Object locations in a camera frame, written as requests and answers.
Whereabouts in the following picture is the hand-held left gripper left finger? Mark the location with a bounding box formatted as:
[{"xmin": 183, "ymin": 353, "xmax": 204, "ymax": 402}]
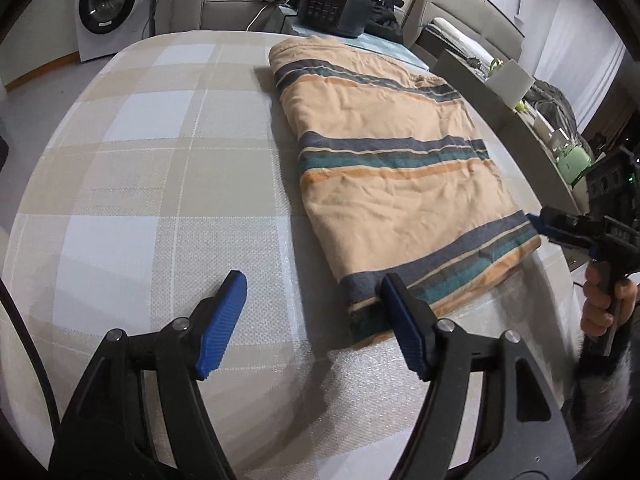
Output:
[{"xmin": 47, "ymin": 270, "xmax": 249, "ymax": 480}]

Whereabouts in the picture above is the black cable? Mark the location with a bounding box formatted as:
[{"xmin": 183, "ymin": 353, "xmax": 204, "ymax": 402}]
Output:
[{"xmin": 0, "ymin": 277, "xmax": 66, "ymax": 441}]

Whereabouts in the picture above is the green kettle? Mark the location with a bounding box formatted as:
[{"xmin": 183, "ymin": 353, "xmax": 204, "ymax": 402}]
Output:
[{"xmin": 555, "ymin": 142, "xmax": 591, "ymax": 186}]

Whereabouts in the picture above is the grey side table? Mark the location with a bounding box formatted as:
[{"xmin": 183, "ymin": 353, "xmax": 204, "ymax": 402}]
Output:
[{"xmin": 432, "ymin": 50, "xmax": 588, "ymax": 211}]

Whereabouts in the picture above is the beige checked tablecloth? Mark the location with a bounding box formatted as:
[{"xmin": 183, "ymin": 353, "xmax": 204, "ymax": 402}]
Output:
[{"xmin": 0, "ymin": 30, "xmax": 576, "ymax": 480}]

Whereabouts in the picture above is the white box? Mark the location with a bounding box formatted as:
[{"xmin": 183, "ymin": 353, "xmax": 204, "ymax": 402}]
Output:
[{"xmin": 485, "ymin": 60, "xmax": 533, "ymax": 108}]

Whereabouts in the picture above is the white pillow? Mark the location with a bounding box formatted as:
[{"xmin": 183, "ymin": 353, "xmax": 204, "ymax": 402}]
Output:
[{"xmin": 432, "ymin": 17, "xmax": 488, "ymax": 53}]

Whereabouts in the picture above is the black electric cooker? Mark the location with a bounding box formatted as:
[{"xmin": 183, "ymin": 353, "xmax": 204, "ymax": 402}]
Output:
[{"xmin": 297, "ymin": 0, "xmax": 376, "ymax": 38}]

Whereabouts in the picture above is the person's right hand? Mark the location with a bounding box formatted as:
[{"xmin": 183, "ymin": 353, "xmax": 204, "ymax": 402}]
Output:
[{"xmin": 580, "ymin": 262, "xmax": 640, "ymax": 341}]

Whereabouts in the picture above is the grey leather sofa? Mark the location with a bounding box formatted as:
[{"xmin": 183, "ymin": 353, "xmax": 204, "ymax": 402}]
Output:
[{"xmin": 155, "ymin": 0, "xmax": 311, "ymax": 43}]

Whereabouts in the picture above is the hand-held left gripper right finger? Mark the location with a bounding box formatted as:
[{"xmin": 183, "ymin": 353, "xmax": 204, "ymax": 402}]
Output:
[{"xmin": 379, "ymin": 273, "xmax": 579, "ymax": 480}]

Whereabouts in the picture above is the person's right forearm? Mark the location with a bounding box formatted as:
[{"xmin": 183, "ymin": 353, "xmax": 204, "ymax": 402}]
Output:
[{"xmin": 560, "ymin": 330, "xmax": 638, "ymax": 461}]

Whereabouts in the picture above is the grey blanket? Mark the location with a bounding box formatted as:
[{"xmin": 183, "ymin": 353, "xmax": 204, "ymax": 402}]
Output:
[{"xmin": 520, "ymin": 80, "xmax": 591, "ymax": 151}]

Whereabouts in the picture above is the striped orange towel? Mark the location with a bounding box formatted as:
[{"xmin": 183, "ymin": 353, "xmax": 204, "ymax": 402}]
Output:
[{"xmin": 270, "ymin": 35, "xmax": 543, "ymax": 351}]

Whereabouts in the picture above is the beige upholstered headboard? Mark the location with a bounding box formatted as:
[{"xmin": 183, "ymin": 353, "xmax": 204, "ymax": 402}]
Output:
[{"xmin": 405, "ymin": 0, "xmax": 526, "ymax": 61}]

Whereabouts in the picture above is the white washing machine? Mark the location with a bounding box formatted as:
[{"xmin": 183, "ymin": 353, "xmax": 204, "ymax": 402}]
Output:
[{"xmin": 75, "ymin": 0, "xmax": 156, "ymax": 63}]

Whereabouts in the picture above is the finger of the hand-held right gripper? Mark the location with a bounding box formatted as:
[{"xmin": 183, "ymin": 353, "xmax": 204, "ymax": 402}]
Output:
[
  {"xmin": 542, "ymin": 206, "xmax": 608, "ymax": 233},
  {"xmin": 525, "ymin": 212, "xmax": 601, "ymax": 257}
]

